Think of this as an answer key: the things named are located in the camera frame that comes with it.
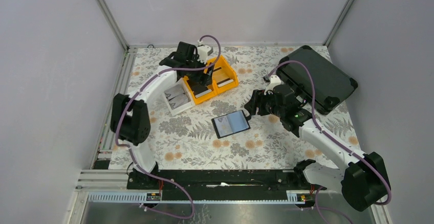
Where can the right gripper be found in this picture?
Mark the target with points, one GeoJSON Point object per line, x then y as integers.
{"type": "Point", "coordinates": [257, 100]}

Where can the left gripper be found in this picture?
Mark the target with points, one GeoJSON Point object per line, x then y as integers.
{"type": "Point", "coordinates": [203, 79]}

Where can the white plastic bin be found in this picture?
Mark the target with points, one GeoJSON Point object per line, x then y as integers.
{"type": "Point", "coordinates": [183, 107]}

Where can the black leather card holder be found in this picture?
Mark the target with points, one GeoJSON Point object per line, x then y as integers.
{"type": "Point", "coordinates": [238, 122]}

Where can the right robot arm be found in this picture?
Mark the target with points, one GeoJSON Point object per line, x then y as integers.
{"type": "Point", "coordinates": [360, 177]}

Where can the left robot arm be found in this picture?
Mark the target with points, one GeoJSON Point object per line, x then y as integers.
{"type": "Point", "coordinates": [130, 120]}

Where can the left orange bin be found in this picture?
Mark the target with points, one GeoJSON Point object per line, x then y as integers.
{"type": "Point", "coordinates": [201, 99]}

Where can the orange bin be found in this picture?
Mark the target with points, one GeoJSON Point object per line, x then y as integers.
{"type": "Point", "coordinates": [222, 62]}
{"type": "Point", "coordinates": [201, 99]}

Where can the right orange bin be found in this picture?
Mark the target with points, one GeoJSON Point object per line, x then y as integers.
{"type": "Point", "coordinates": [222, 62]}

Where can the black hard case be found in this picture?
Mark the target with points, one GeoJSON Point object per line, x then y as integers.
{"type": "Point", "coordinates": [332, 85]}

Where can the floral table mat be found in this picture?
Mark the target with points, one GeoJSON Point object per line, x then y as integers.
{"type": "Point", "coordinates": [188, 140]}

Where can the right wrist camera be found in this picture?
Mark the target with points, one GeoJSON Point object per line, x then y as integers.
{"type": "Point", "coordinates": [274, 81]}

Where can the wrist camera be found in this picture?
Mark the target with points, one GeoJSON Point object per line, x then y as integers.
{"type": "Point", "coordinates": [204, 51]}
{"type": "Point", "coordinates": [274, 81]}

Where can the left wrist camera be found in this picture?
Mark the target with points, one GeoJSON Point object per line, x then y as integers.
{"type": "Point", "coordinates": [204, 51]}

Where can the white slotted cable duct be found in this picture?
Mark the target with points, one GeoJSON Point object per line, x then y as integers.
{"type": "Point", "coordinates": [213, 196]}

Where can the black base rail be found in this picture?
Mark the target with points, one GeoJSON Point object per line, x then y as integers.
{"type": "Point", "coordinates": [203, 180]}

